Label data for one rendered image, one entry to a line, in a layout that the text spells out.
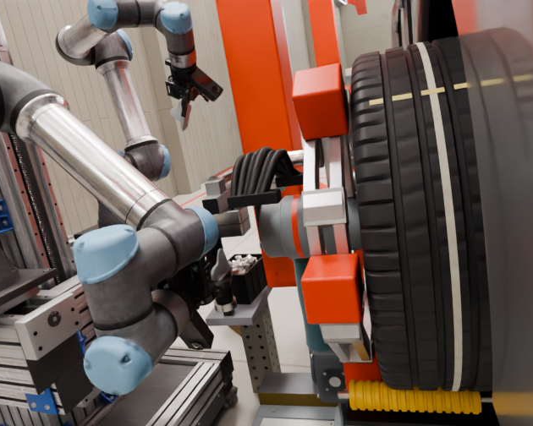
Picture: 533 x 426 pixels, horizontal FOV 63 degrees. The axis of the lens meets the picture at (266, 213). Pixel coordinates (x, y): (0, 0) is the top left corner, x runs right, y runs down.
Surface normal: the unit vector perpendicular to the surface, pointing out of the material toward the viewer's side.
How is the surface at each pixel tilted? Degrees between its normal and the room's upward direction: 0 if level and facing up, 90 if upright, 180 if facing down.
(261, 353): 90
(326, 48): 90
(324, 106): 125
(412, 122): 50
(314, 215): 90
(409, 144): 55
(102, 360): 90
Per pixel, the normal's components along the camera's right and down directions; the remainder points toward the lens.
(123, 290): 0.54, 0.12
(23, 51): 0.92, -0.06
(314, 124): -0.11, 0.78
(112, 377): -0.26, 0.29
